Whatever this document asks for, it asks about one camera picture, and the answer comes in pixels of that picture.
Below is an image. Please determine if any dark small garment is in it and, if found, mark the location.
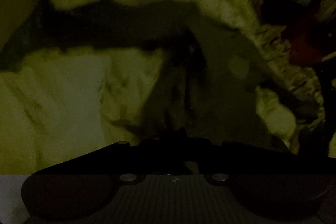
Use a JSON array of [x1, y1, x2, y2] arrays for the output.
[[12, 2, 286, 174]]

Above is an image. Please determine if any light leaf-print bed comforter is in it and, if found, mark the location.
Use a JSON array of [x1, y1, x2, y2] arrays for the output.
[[1, 0, 325, 174]]

